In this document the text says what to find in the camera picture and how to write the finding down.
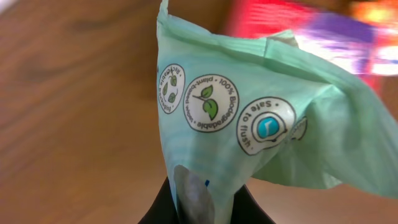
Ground orange juice carton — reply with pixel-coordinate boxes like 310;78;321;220
352;0;397;28

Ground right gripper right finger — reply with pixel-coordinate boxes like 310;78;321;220
230;185;275;224

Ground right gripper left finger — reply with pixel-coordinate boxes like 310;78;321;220
138;178;179;224

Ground red purple snack bag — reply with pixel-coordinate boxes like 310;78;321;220
225;0;397;92

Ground teal snack packet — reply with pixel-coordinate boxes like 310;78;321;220
157;1;397;223

